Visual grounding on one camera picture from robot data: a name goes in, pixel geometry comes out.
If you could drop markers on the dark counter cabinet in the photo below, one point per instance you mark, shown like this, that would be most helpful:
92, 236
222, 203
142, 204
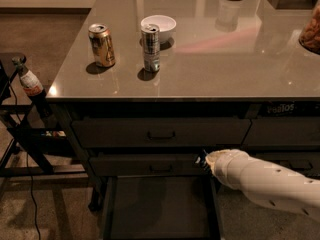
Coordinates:
224, 60

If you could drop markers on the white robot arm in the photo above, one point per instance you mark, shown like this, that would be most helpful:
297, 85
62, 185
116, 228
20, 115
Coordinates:
265, 183

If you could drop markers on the middle right drawer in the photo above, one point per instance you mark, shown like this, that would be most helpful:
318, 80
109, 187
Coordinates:
306, 163

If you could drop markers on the open bottom drawer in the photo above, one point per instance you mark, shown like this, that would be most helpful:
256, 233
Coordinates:
161, 208

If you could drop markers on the middle left drawer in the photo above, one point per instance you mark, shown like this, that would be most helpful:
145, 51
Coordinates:
147, 165

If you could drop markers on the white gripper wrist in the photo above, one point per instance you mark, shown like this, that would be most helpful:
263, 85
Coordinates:
224, 166

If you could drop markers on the top left drawer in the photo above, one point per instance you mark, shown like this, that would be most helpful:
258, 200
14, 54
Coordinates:
160, 132

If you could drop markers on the slim silver energy can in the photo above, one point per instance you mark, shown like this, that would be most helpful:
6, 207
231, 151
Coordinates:
151, 47

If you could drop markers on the white bowl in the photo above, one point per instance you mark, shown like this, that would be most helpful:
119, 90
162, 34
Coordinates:
166, 25

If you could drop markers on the top right drawer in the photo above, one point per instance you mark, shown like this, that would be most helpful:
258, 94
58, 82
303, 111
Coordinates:
284, 132

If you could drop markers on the cola bottle red label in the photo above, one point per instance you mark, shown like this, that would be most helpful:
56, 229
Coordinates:
32, 87

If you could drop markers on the dark rxbar blueberry wrapper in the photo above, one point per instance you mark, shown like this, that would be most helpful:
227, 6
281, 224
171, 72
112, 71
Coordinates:
201, 162

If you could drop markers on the dark side table frame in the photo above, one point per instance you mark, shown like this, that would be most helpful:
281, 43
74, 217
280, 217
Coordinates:
38, 146

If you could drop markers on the gold soda can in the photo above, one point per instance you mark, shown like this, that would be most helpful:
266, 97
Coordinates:
101, 42

